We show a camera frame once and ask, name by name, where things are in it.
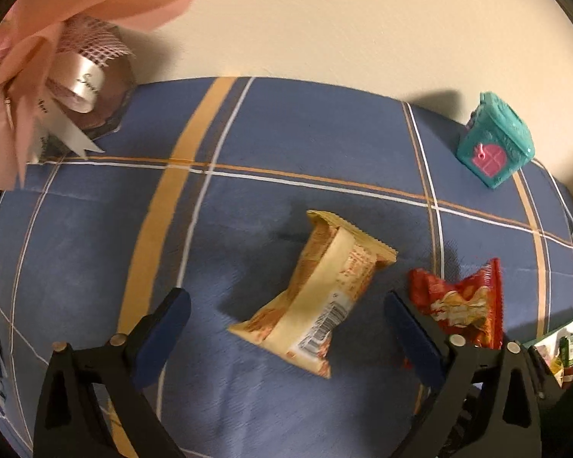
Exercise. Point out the green white snack packet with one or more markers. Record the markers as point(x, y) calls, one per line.
point(570, 346)

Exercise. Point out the red cartoon snack packet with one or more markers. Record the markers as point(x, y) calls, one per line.
point(463, 310)

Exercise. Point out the pink flower bouquet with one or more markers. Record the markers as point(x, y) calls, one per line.
point(28, 81)

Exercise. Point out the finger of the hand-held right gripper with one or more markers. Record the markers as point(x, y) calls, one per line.
point(542, 372)

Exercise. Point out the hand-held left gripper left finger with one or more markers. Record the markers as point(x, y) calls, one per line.
point(164, 338)

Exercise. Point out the teal toy house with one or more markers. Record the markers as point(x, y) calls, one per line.
point(499, 148)

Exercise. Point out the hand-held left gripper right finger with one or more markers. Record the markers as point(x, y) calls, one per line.
point(413, 338)

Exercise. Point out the teal rimmed white tray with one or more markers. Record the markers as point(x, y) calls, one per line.
point(561, 329)

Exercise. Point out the blue plaid tablecloth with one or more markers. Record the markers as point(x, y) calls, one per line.
point(267, 152)

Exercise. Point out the cream orange snack packet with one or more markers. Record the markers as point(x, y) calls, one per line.
point(315, 296)

